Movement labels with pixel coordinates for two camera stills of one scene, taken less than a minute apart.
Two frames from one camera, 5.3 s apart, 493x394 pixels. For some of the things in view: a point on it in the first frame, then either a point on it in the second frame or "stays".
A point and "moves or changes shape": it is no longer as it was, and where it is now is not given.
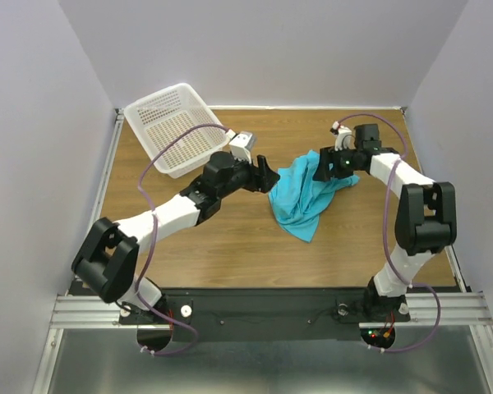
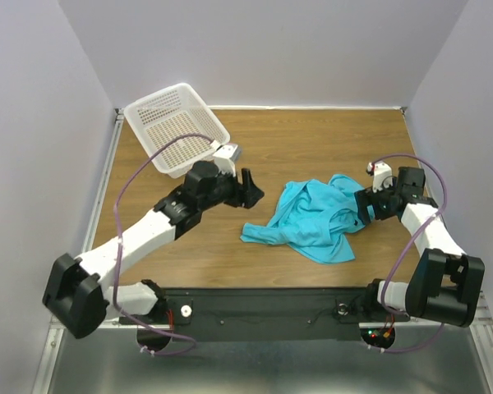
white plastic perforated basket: [161, 116] stays
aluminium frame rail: [72, 310] stays
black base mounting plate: [263, 314] stays
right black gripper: [326, 165] -> [364, 206]
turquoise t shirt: [297, 199] moves or changes shape
